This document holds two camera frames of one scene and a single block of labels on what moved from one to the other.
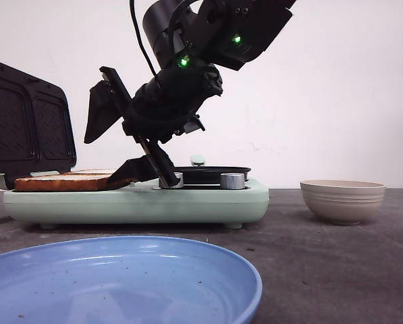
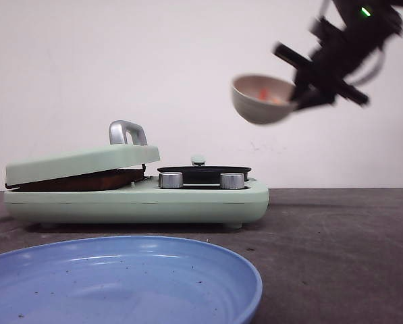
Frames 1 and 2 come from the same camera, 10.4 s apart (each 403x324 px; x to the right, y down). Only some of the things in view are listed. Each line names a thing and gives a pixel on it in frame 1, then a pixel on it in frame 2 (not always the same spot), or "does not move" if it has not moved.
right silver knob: x=232 y=181 does not move
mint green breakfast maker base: x=138 y=204 does not move
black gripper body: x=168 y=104 to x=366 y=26
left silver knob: x=179 y=185 does not move
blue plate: x=120 y=279 does not move
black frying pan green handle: x=198 y=173 does not move
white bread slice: x=66 y=183 does not move
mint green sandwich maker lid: x=29 y=124 to x=127 y=146
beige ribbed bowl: x=343 y=202 to x=262 y=99
